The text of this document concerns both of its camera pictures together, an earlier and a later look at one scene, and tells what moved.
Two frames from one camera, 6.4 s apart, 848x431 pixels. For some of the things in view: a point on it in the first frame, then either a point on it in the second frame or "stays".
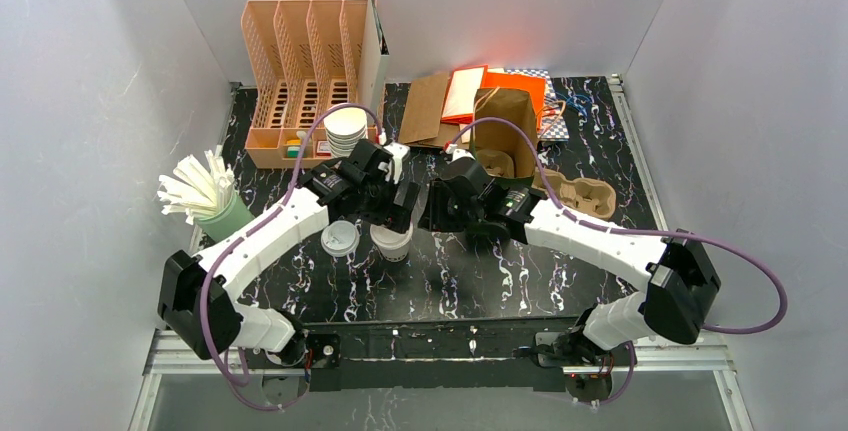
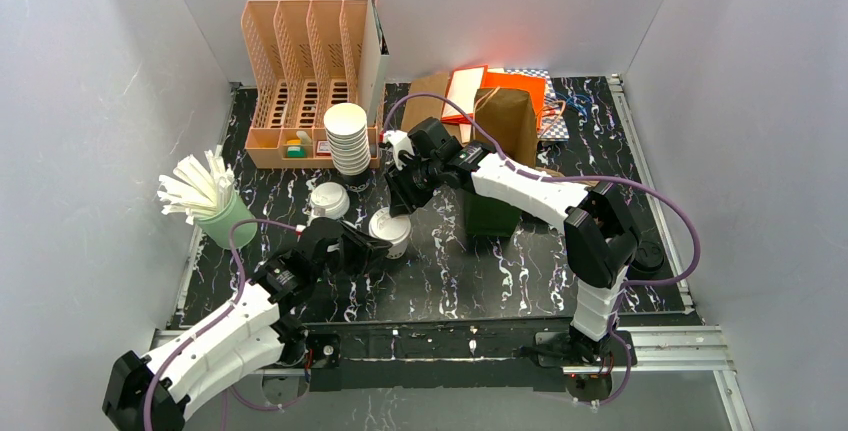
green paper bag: (503, 148) stays
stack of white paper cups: (344, 127) stays
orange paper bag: (460, 96) stays
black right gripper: (448, 209) -> (411, 179)
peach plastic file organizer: (303, 56) stays
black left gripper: (395, 207) -> (354, 250)
